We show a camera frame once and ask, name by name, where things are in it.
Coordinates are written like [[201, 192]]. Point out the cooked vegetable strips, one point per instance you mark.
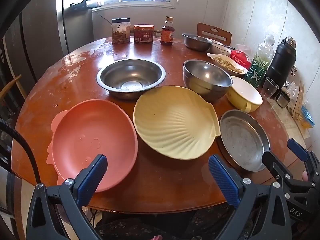
[[230, 63]]

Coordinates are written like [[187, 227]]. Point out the person's right hand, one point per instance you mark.
[[304, 176]]

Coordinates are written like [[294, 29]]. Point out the clear plastic cup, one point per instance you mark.
[[270, 87]]

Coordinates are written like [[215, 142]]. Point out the wooden clips bundle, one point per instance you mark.
[[298, 105]]

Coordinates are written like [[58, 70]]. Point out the black thermos flask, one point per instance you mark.
[[282, 65]]

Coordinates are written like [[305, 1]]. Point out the person's floral pants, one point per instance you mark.
[[150, 227]]

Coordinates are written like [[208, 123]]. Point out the grey refrigerator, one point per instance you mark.
[[42, 30]]

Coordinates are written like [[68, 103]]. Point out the red tissue pack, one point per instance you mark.
[[238, 57]]

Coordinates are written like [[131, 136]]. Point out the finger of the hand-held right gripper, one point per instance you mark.
[[297, 150], [277, 162]]

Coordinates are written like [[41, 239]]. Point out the black lid pickle jar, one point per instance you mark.
[[121, 32]]

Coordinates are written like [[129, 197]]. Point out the brown sauce bottle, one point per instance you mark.
[[167, 35]]

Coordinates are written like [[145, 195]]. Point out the wooden armchair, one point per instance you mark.
[[12, 83]]

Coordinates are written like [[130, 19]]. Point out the steel plate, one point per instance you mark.
[[242, 137]]

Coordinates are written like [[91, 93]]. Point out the white oval dish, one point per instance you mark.
[[217, 56]]

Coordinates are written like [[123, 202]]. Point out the pink plastic plate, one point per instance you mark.
[[95, 130]]

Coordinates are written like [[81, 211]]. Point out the red lid jar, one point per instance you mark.
[[143, 35]]

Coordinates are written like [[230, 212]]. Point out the white ceramic bowl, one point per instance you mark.
[[220, 48]]

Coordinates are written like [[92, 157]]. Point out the wooden chair back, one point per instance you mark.
[[225, 36]]

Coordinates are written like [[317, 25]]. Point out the deep steel bowl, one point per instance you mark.
[[207, 72]]

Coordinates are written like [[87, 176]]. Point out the yellow shell-shaped plate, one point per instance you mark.
[[175, 120]]

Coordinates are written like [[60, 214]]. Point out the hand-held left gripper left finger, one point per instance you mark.
[[91, 177]]

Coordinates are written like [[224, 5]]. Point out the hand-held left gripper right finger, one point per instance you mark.
[[223, 180]]

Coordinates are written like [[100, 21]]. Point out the wide rimmed steel bowl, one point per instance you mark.
[[130, 72]]

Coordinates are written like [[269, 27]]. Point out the small steel cup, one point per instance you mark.
[[282, 100]]

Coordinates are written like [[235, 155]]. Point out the small steel bowl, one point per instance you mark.
[[196, 41]]

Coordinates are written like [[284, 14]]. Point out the green label plastic bottle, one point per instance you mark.
[[257, 67]]

